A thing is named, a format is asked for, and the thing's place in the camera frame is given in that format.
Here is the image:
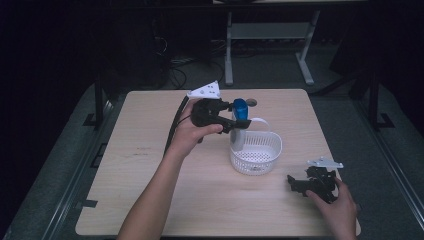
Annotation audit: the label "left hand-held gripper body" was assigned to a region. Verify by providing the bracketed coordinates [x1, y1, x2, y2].
[186, 80, 234, 130]

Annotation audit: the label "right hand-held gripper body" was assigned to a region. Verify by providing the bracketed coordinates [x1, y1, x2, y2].
[304, 156, 345, 204]

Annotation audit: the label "white bottle with blue cap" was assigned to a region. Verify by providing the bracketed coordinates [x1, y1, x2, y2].
[229, 97, 250, 153]

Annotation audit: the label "white plastic basket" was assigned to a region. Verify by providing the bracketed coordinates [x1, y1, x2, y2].
[228, 117, 284, 177]

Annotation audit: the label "person's right hand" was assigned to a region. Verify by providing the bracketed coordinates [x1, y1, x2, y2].
[304, 177, 359, 233]

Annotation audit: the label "person's left hand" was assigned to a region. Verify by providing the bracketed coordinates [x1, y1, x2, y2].
[167, 98, 225, 162]

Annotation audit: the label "black tape strip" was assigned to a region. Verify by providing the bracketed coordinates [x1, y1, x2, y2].
[79, 198, 99, 209]

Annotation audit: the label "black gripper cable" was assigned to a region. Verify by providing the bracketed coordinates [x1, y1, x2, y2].
[162, 95, 192, 157]

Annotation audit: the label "black floor cables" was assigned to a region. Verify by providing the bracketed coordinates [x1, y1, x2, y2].
[166, 38, 227, 91]

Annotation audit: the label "metal floor rail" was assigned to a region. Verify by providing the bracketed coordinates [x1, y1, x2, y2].
[41, 94, 128, 240]
[352, 98, 424, 232]

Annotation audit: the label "grey metal desk frame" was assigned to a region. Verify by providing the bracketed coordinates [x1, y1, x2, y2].
[224, 9, 322, 87]

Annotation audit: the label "black metal post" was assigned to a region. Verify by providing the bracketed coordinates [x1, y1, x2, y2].
[367, 64, 380, 132]
[93, 78, 105, 130]

